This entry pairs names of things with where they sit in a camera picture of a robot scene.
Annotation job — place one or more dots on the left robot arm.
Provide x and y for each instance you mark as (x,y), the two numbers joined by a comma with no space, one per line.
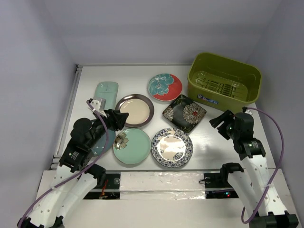
(74,161)

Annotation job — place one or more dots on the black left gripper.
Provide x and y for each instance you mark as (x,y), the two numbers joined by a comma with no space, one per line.
(116,118)

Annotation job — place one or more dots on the red teal floral plate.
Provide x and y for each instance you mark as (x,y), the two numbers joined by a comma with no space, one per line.
(165,87)

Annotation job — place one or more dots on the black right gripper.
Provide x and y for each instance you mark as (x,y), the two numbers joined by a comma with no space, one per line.
(226,115)

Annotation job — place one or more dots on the aluminium table rail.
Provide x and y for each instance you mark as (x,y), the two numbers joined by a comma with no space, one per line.
(64,128)

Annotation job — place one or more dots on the mint rectangular divided plate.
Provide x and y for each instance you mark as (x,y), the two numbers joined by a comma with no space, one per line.
(106,94)

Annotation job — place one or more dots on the blue white patterned plate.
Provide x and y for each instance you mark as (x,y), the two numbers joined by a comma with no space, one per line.
(172,148)

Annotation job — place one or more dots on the brown rimmed cream plate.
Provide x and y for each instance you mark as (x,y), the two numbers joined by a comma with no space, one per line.
(139,107)

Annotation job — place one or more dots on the green plastic bin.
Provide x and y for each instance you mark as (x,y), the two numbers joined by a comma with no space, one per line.
(223,83)

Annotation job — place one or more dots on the mint green flower plate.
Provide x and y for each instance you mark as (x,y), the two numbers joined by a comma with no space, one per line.
(132,146)

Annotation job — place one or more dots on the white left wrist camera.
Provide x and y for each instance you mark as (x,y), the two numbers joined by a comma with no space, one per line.
(97,104)

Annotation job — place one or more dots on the dark teal round plate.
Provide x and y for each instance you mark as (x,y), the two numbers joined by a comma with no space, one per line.
(99,146)

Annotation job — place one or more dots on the black square floral plate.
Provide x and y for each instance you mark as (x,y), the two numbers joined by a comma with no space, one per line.
(184,113)

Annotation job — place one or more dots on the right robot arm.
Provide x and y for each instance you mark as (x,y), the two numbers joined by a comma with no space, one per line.
(250,179)

